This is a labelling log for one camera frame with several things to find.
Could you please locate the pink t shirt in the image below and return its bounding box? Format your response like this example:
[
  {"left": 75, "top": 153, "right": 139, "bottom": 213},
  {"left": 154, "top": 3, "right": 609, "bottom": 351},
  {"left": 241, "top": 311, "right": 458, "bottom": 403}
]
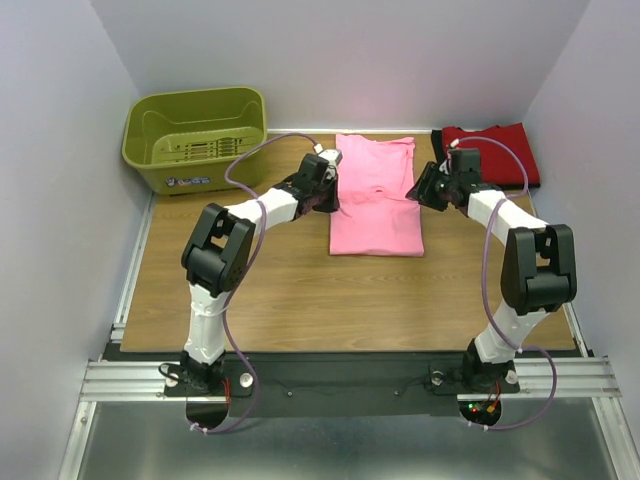
[{"left": 329, "top": 134, "right": 424, "bottom": 257}]

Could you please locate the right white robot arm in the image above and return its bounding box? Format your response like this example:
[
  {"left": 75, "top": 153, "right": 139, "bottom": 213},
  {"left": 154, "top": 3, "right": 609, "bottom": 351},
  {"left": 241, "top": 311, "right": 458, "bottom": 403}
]
[{"left": 406, "top": 148, "right": 578, "bottom": 391}]

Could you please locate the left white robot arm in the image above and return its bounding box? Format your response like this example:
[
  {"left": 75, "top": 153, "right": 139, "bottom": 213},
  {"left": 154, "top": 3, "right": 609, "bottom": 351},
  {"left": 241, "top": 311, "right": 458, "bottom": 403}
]
[{"left": 178, "top": 149, "right": 342, "bottom": 391}]

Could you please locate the folded black t shirt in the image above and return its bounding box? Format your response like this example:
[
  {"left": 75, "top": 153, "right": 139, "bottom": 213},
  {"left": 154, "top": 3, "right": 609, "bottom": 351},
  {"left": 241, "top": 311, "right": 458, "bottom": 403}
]
[{"left": 430, "top": 128, "right": 542, "bottom": 194}]

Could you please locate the folded red t shirt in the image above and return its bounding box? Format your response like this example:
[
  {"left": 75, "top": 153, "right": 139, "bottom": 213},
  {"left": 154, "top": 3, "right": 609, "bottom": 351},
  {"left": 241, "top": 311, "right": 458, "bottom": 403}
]
[{"left": 440, "top": 123, "right": 541, "bottom": 186}]

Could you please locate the green plastic basket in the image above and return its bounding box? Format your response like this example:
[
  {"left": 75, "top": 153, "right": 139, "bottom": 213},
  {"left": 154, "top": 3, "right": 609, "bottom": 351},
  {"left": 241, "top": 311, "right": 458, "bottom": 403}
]
[{"left": 122, "top": 86, "right": 267, "bottom": 196}]

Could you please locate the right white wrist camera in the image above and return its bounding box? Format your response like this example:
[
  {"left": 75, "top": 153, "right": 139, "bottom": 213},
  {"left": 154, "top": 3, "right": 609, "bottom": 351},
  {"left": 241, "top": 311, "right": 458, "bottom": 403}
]
[{"left": 447, "top": 139, "right": 460, "bottom": 171}]

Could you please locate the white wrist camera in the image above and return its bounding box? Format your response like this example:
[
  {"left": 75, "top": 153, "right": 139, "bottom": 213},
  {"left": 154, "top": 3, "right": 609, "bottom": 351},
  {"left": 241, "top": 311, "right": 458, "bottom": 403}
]
[
  {"left": 313, "top": 143, "right": 343, "bottom": 169},
  {"left": 447, "top": 139, "right": 460, "bottom": 171}
]

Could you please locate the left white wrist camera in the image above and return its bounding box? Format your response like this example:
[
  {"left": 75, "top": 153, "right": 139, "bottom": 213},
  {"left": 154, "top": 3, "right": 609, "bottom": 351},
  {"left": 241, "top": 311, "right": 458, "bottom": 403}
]
[{"left": 313, "top": 143, "right": 343, "bottom": 169}]

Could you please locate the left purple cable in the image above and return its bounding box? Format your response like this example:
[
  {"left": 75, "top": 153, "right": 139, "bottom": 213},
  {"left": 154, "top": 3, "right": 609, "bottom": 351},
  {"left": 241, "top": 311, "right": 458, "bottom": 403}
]
[{"left": 188, "top": 132, "right": 321, "bottom": 435}]

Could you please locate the purple cable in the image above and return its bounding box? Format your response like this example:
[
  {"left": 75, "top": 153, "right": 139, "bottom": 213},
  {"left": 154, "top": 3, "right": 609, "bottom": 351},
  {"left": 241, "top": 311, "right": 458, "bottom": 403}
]
[
  {"left": 449, "top": 135, "right": 557, "bottom": 432},
  {"left": 188, "top": 132, "right": 321, "bottom": 435}
]

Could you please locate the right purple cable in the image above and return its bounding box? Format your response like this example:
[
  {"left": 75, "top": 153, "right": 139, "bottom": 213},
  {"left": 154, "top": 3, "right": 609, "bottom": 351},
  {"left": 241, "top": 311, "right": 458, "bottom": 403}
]
[{"left": 449, "top": 135, "right": 557, "bottom": 432}]

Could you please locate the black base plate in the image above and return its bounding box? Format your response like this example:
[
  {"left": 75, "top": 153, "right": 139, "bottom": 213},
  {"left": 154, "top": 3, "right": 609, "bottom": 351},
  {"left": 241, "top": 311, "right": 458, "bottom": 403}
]
[{"left": 84, "top": 351, "right": 519, "bottom": 429}]

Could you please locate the aluminium frame rail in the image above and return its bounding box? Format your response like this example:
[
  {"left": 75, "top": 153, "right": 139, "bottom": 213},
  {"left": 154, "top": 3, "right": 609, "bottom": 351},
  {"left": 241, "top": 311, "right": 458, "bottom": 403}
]
[{"left": 61, "top": 195, "right": 639, "bottom": 479}]

